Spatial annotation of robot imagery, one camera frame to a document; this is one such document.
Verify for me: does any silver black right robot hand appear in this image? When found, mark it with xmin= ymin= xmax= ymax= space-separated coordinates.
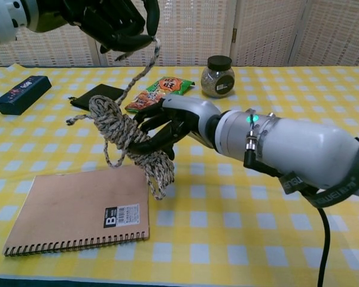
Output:
xmin=128 ymin=94 xmax=222 ymax=161

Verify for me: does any black drawstring pouch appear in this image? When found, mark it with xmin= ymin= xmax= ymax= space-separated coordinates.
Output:
xmin=68 ymin=83 xmax=127 ymax=110

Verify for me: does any green orange snack bag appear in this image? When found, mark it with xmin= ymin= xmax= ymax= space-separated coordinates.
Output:
xmin=124 ymin=76 xmax=196 ymax=114

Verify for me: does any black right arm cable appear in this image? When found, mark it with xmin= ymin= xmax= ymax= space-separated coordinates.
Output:
xmin=244 ymin=110 xmax=331 ymax=287

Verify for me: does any woven folding screen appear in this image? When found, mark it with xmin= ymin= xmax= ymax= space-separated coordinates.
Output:
xmin=0 ymin=0 xmax=359 ymax=68

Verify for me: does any dark blue rectangular box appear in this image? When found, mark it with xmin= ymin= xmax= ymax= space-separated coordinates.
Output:
xmin=0 ymin=74 xmax=53 ymax=116

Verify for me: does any kraft cover spiral notebook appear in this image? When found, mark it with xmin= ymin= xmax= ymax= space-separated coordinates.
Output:
xmin=2 ymin=164 xmax=150 ymax=258

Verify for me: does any clear jar with black lid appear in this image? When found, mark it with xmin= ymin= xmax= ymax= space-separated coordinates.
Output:
xmin=200 ymin=55 xmax=236 ymax=99

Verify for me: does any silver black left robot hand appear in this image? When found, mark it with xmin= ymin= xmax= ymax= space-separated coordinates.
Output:
xmin=26 ymin=0 xmax=161 ymax=54

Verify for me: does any yellow white checked tablecloth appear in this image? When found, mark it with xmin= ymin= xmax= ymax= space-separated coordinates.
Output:
xmin=0 ymin=64 xmax=359 ymax=283

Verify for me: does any white brown speckled braided rope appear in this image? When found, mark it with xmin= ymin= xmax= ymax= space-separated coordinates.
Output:
xmin=65 ymin=37 xmax=176 ymax=201

